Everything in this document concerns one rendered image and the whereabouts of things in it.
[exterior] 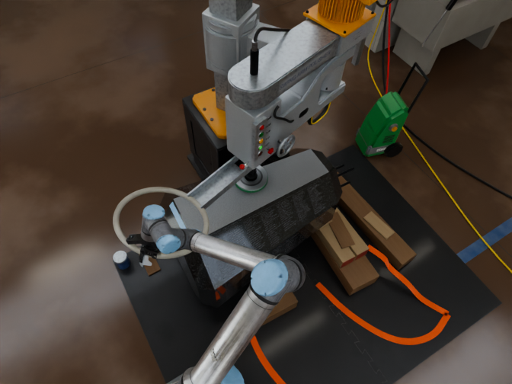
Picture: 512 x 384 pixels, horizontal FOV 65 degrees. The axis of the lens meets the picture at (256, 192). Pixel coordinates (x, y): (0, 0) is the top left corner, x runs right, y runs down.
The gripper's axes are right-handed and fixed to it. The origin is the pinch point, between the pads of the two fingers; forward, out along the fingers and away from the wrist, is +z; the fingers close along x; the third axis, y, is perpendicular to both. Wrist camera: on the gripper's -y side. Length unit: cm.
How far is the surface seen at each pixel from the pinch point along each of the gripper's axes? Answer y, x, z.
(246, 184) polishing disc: 34, 78, -1
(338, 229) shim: 111, 112, 41
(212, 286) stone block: 35, 27, 42
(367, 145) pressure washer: 125, 211, 21
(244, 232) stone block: 43, 55, 17
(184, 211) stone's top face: 4, 54, 16
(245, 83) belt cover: 20, 54, -79
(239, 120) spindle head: 21, 60, -55
